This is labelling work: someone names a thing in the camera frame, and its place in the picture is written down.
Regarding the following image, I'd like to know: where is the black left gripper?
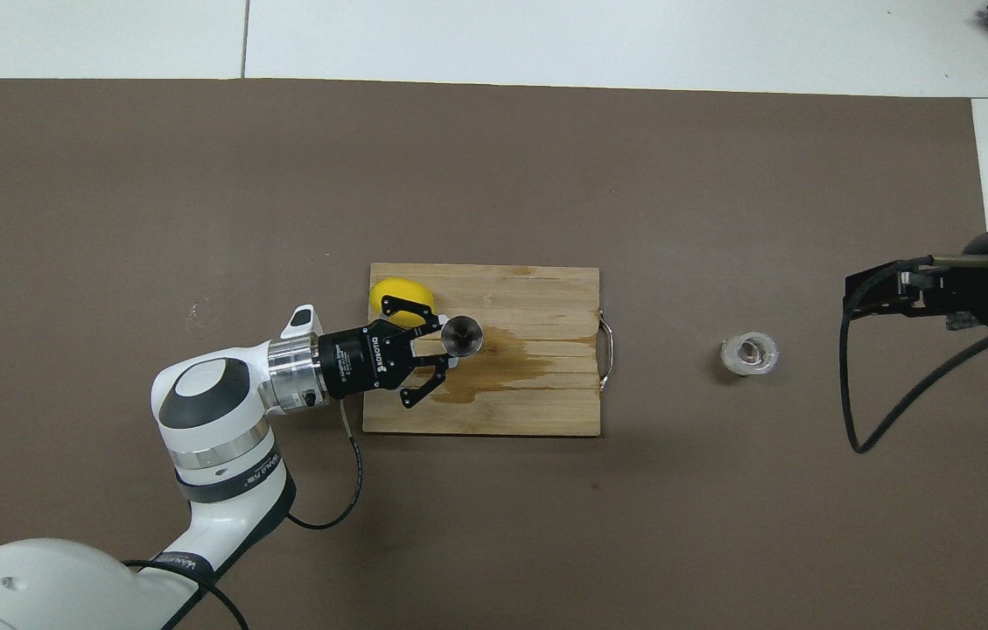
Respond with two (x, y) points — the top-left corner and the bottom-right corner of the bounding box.
(317, 293), (453, 410)

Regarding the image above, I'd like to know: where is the steel double jigger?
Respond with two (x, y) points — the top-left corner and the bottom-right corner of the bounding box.
(439, 315), (485, 361)

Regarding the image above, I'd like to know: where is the small clear glass cup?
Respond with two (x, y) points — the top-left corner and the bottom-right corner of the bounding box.
(720, 331), (780, 377)

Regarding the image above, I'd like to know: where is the yellow lemon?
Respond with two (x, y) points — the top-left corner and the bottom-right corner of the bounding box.
(369, 276), (437, 330)

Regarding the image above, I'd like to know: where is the wooden cutting board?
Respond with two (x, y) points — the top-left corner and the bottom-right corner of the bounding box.
(362, 263), (615, 437)

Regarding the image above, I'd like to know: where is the brown paper table mat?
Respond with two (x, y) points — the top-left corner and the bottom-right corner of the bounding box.
(0, 77), (988, 630)

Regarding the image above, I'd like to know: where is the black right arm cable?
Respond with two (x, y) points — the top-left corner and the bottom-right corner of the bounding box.
(839, 254), (988, 454)

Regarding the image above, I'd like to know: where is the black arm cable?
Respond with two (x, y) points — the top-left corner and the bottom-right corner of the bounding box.
(122, 398), (365, 630)
(839, 254), (988, 454)

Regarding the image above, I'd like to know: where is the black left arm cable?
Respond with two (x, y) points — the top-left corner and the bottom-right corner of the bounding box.
(122, 398), (365, 630)

